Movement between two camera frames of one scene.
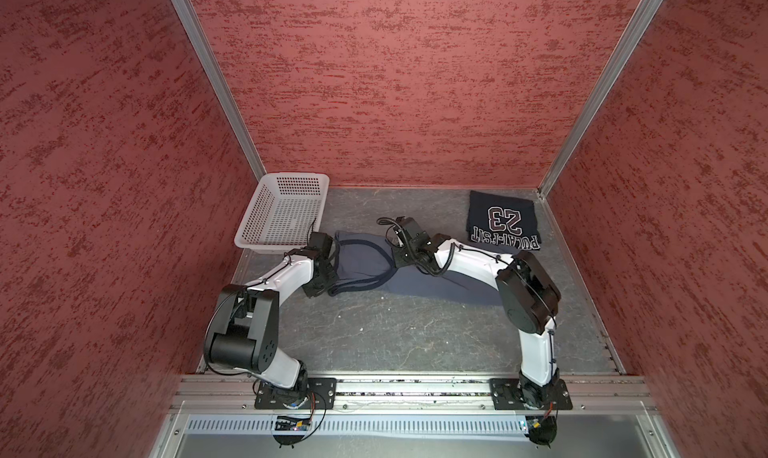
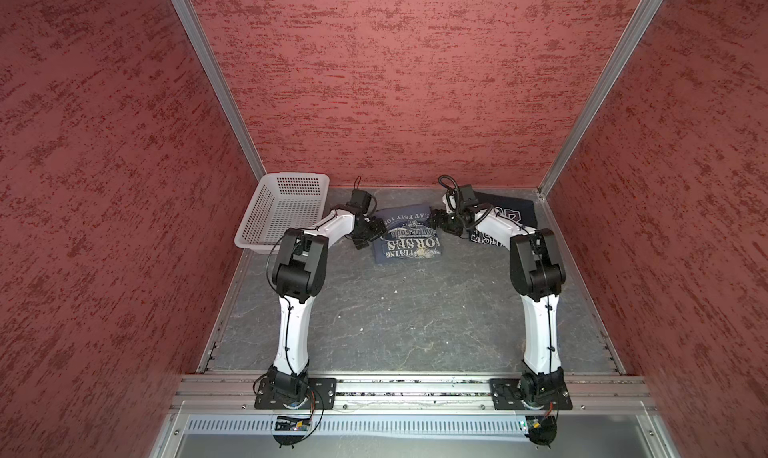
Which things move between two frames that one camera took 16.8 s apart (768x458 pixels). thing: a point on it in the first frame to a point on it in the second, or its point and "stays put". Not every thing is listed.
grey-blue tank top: [365, 261] to [410, 234]
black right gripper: [399, 262] to [440, 216]
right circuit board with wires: [541, 429] stays put
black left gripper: [332, 278] to [379, 228]
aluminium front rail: [202, 394] stays put
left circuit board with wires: [291, 430] stays put
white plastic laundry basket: [282, 210] stays put
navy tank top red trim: [502, 221] stays put
